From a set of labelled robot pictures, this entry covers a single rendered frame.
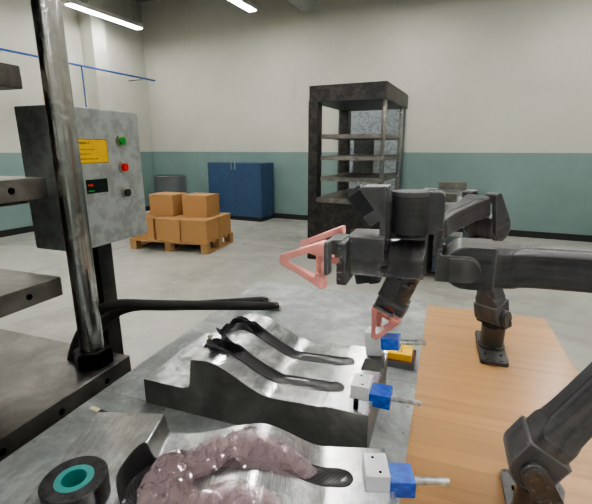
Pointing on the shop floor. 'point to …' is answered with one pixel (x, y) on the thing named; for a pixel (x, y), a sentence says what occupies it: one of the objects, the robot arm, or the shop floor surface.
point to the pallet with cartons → (185, 222)
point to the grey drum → (170, 183)
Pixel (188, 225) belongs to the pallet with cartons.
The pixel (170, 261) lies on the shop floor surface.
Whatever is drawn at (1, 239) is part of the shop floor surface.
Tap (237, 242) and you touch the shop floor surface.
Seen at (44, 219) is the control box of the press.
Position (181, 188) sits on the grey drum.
